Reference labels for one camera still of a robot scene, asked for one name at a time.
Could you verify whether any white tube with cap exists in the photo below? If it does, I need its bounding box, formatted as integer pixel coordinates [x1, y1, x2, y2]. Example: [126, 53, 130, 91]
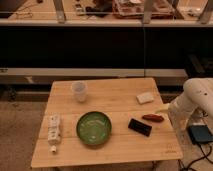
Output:
[47, 115, 61, 154]

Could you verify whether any clear plastic cup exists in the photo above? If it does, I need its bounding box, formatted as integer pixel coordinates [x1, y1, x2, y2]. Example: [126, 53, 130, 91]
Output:
[71, 81, 87, 102]

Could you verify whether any black eraser block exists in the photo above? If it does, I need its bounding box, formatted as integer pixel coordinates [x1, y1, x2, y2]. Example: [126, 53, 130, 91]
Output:
[128, 119, 152, 137]

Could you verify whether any green bowl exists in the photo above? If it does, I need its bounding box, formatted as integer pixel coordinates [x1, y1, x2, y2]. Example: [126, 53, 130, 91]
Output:
[76, 111, 112, 146]

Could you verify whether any black cable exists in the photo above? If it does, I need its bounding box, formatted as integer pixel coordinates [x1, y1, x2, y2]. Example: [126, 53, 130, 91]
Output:
[178, 142, 213, 171]

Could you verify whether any white sponge block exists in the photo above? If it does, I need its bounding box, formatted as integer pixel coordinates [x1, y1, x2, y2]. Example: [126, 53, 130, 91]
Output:
[136, 92, 154, 104]

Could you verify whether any dark blue box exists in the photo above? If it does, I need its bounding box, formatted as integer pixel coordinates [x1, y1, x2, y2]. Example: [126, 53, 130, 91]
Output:
[187, 125, 213, 144]

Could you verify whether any wooden table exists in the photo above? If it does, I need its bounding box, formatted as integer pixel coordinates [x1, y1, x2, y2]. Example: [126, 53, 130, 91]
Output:
[31, 78, 183, 168]

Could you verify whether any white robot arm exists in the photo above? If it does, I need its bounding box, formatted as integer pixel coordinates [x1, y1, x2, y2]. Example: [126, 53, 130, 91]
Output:
[155, 78, 213, 130]

